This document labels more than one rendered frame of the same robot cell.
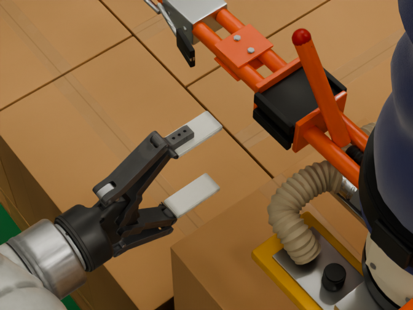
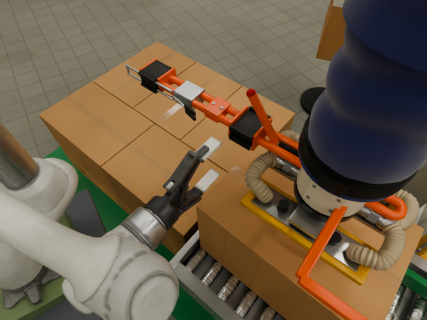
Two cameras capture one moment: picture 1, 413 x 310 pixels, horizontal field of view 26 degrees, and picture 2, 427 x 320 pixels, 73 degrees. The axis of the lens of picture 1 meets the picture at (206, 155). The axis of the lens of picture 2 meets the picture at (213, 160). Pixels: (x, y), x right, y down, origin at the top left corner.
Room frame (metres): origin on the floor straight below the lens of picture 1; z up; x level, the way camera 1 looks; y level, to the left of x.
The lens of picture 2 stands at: (0.21, 0.09, 1.80)
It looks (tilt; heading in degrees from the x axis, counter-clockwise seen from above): 55 degrees down; 347
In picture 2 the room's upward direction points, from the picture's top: straight up
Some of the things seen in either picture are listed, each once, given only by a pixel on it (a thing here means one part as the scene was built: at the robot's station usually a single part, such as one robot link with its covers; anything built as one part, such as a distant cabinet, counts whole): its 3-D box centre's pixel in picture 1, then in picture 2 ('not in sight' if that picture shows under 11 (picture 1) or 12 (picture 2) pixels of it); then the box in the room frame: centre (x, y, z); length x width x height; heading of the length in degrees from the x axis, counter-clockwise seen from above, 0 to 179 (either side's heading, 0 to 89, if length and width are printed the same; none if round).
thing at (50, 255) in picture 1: (49, 260); (145, 228); (0.47, 0.18, 1.22); 0.09 x 0.06 x 0.09; 39
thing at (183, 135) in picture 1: (173, 137); (199, 152); (0.59, 0.04, 1.30); 0.05 x 0.01 x 0.03; 129
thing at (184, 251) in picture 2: not in sight; (222, 209); (0.77, -0.08, 0.58); 0.70 x 0.03 x 0.06; 128
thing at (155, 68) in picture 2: not in sight; (158, 75); (0.97, 0.10, 1.22); 0.08 x 0.07 x 0.05; 39
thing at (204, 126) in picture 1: (191, 135); (207, 149); (0.60, 0.02, 1.28); 0.07 x 0.03 x 0.01; 129
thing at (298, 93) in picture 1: (298, 103); (250, 127); (0.70, -0.12, 1.22); 0.10 x 0.08 x 0.06; 129
